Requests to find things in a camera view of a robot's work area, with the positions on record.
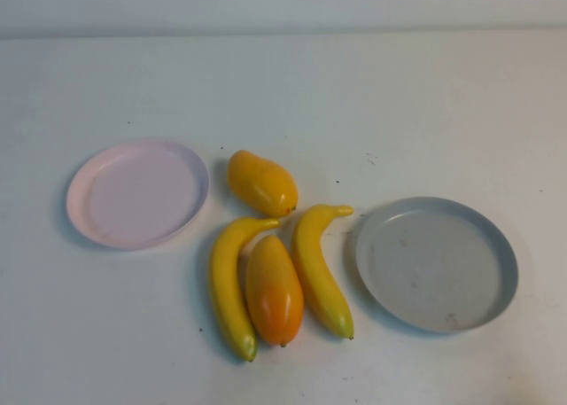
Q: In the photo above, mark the grey-blue round plate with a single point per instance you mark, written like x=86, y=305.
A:
x=434, y=267

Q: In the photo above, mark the yellow toy mango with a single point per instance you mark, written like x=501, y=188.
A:
x=261, y=183

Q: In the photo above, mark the orange-tinted toy mango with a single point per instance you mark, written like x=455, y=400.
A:
x=274, y=290

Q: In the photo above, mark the yellow toy banana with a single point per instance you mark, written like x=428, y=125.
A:
x=319, y=281
x=226, y=281

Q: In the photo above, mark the pink round plate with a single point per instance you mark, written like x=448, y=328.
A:
x=142, y=197

